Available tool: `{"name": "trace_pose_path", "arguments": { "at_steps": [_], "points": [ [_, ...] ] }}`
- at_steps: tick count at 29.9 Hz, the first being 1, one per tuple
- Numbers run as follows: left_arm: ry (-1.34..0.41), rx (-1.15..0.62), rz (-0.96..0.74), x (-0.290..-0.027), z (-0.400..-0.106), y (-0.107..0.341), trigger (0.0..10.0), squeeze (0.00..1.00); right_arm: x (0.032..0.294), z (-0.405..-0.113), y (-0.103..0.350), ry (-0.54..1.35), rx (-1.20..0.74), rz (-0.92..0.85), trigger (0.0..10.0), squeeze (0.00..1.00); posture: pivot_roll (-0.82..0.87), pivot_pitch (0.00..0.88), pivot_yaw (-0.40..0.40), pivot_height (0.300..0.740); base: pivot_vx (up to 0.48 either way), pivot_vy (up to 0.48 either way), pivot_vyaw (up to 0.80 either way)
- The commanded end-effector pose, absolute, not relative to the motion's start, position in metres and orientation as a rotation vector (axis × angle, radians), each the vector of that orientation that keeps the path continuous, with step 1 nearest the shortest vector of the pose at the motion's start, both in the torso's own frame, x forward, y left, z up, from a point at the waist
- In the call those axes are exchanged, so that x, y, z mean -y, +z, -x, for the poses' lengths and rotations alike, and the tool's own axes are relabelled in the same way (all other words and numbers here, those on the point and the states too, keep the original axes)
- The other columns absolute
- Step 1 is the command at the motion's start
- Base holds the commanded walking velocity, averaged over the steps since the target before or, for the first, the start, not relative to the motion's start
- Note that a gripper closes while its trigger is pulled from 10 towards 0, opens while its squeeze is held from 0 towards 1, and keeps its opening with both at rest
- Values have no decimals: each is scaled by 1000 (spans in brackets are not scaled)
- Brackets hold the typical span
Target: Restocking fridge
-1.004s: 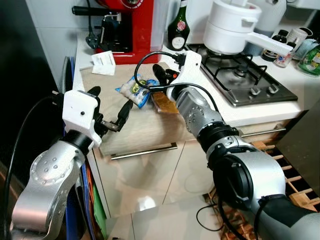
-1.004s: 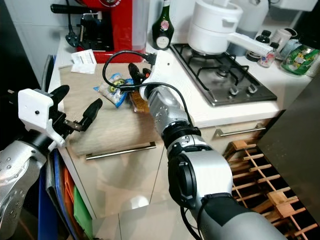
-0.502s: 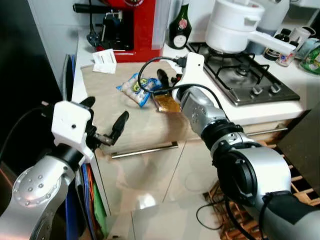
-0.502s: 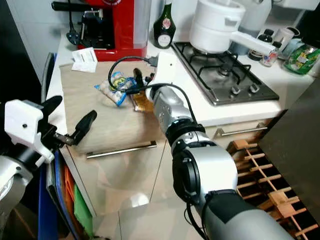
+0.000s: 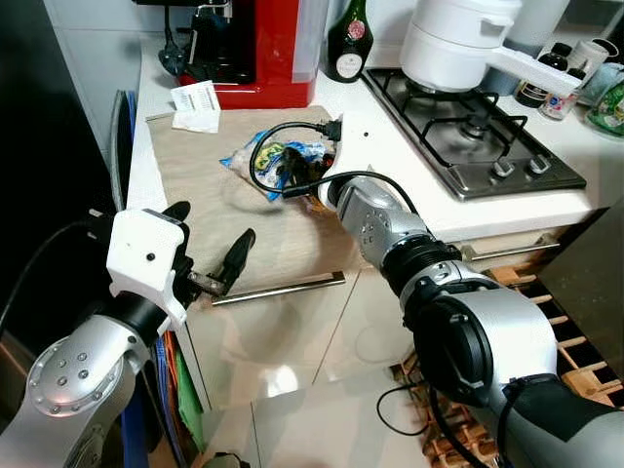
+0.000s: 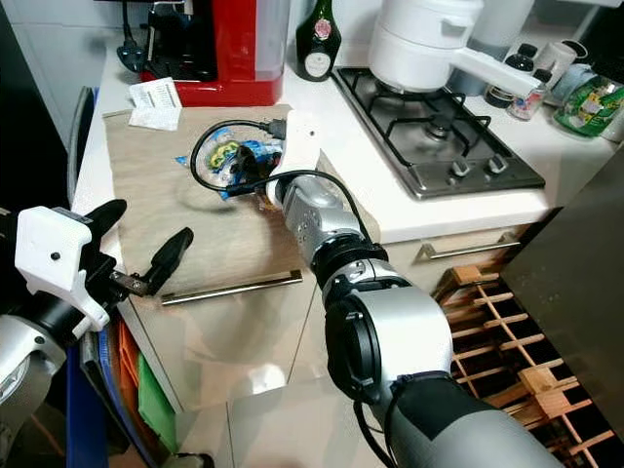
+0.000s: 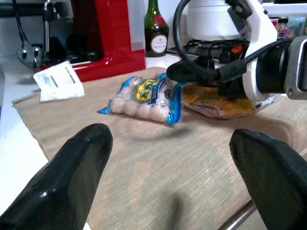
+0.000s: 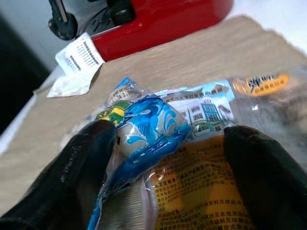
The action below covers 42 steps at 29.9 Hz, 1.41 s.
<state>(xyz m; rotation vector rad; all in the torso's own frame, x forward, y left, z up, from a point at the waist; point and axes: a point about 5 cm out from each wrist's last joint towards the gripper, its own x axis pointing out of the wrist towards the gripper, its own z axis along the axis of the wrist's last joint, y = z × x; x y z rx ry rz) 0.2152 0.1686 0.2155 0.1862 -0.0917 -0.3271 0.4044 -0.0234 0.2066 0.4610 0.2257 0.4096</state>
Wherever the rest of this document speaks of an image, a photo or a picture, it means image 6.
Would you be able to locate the white cup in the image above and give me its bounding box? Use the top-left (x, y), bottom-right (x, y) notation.
top-left (536, 39), bottom-right (591, 89)

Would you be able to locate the white kitchen counter cabinet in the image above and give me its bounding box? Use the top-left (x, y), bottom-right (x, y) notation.
top-left (73, 39), bottom-right (624, 410)

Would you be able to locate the blue white snack packet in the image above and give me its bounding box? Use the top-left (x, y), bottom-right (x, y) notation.
top-left (175, 136), bottom-right (289, 201)

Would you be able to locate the dark small bottle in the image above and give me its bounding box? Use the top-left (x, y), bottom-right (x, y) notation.
top-left (486, 44), bottom-right (539, 108)

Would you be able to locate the green board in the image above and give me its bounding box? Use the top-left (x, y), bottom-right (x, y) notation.
top-left (136, 356), bottom-right (182, 454)

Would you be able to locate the white pot with handle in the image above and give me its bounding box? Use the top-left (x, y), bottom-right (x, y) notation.
top-left (369, 0), bottom-right (547, 97)

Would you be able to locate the beige counter mat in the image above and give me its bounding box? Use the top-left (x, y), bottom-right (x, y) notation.
top-left (102, 102), bottom-right (381, 298)

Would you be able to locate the black tall appliance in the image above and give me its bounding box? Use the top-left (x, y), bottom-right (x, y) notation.
top-left (0, 0), bottom-right (79, 235)

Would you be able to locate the white paper receipt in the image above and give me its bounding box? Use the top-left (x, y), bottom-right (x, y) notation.
top-left (129, 78), bottom-right (184, 132)

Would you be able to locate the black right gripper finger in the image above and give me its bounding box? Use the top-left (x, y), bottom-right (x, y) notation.
top-left (222, 161), bottom-right (259, 196)

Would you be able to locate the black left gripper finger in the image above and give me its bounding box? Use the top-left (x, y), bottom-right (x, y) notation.
top-left (80, 198), bottom-right (130, 243)
top-left (141, 226), bottom-right (196, 296)

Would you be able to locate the orange board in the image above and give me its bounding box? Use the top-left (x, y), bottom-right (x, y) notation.
top-left (117, 320), bottom-right (149, 401)

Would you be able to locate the steel drawer handle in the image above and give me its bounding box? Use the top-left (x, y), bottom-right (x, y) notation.
top-left (414, 234), bottom-right (527, 262)
top-left (161, 270), bottom-right (303, 306)

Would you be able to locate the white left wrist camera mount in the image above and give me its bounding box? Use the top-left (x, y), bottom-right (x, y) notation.
top-left (15, 205), bottom-right (110, 337)

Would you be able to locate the black coffee machine cable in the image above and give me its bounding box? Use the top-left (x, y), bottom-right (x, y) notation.
top-left (117, 5), bottom-right (152, 74)

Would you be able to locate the clear small bottle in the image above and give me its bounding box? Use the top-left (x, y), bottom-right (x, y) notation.
top-left (507, 68), bottom-right (547, 121)

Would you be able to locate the green wine bottle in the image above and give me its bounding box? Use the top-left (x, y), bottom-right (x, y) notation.
top-left (294, 0), bottom-right (344, 82)

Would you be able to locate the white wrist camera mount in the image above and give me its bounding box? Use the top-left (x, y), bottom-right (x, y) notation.
top-left (278, 109), bottom-right (323, 186)
top-left (15, 205), bottom-right (110, 337)

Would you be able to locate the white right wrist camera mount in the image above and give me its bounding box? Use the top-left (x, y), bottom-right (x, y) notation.
top-left (278, 109), bottom-right (323, 186)

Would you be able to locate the green printed packet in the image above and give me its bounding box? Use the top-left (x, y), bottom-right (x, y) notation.
top-left (551, 76), bottom-right (624, 137)

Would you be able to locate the red coffee machine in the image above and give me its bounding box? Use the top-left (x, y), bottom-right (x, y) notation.
top-left (97, 0), bottom-right (289, 108)

